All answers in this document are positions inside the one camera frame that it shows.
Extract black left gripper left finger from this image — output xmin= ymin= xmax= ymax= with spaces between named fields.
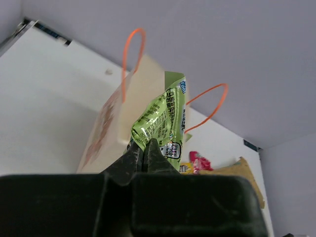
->
xmin=102 ymin=142 xmax=144 ymax=186

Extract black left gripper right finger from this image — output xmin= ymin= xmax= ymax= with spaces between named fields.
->
xmin=144 ymin=138 xmax=180 ymax=174

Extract green snack packet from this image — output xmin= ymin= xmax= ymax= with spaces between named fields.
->
xmin=130 ymin=71 xmax=187 ymax=170

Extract large brown kraft snack bag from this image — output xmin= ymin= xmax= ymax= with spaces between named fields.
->
xmin=199 ymin=157 xmax=266 ymax=209

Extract yellow M&M's packet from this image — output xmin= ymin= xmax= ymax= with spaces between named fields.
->
xmin=179 ymin=162 xmax=194 ymax=174

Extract pink red snack packet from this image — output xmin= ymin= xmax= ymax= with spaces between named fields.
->
xmin=189 ymin=151 xmax=213 ymax=174

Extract blue right corner label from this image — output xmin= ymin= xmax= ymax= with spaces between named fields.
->
xmin=243 ymin=140 xmax=261 ymax=152

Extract blue corner label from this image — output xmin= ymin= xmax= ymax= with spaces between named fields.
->
xmin=243 ymin=140 xmax=261 ymax=152
xmin=34 ymin=22 xmax=72 ymax=46

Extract blue left corner label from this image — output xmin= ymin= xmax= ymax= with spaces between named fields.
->
xmin=34 ymin=22 xmax=72 ymax=46

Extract cream paper bag orange handles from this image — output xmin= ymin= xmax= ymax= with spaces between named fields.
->
xmin=76 ymin=28 xmax=229 ymax=173

